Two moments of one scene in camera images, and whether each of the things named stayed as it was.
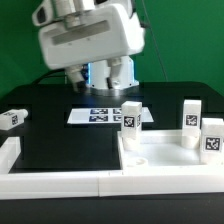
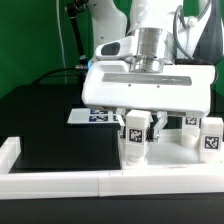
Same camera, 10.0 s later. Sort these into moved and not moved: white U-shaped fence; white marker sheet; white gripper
Moved: white gripper
Not moved: white U-shaped fence; white marker sheet
